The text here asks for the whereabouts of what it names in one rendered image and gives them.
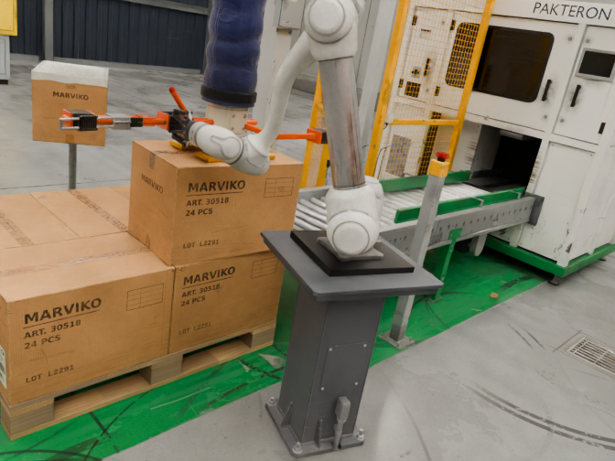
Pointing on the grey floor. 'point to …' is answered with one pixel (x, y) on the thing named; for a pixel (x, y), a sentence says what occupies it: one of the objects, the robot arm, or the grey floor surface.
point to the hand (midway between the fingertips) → (168, 121)
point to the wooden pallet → (68, 406)
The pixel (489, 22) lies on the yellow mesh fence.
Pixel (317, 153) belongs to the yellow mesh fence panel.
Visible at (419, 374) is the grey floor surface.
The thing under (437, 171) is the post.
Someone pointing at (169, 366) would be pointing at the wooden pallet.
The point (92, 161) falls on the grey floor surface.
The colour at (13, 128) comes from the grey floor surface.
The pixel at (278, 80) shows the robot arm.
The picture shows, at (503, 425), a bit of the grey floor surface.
